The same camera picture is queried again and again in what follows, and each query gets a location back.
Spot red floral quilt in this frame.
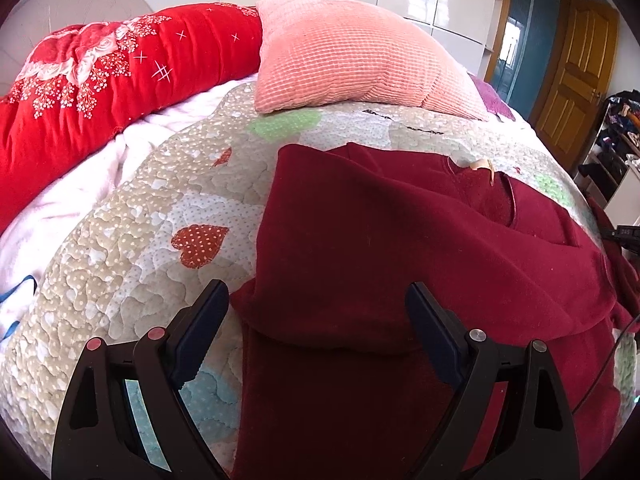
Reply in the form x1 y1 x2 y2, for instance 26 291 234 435
0 2 264 235

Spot black cable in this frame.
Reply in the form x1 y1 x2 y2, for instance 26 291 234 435
570 315 636 416

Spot cluttered shelf rack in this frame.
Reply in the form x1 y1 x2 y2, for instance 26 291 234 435
575 90 640 226

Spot purple cloth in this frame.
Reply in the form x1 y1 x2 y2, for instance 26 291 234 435
469 73 516 122

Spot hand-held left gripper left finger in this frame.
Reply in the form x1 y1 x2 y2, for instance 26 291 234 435
51 279 231 480

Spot white headboard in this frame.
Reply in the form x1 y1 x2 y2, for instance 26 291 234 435
0 0 156 97

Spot pink textured pillow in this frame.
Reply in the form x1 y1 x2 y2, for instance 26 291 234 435
253 0 493 122

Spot heart patterned bedspread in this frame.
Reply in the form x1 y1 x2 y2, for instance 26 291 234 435
0 73 624 480

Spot wooden door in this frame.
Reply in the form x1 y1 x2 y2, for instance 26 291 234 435
535 0 620 171

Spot dark red sweater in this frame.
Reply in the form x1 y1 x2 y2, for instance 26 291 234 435
230 142 640 480

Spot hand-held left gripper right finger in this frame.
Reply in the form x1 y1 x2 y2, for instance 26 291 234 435
405 282 581 480

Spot white bed sheet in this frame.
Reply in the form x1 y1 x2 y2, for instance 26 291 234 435
0 73 259 342

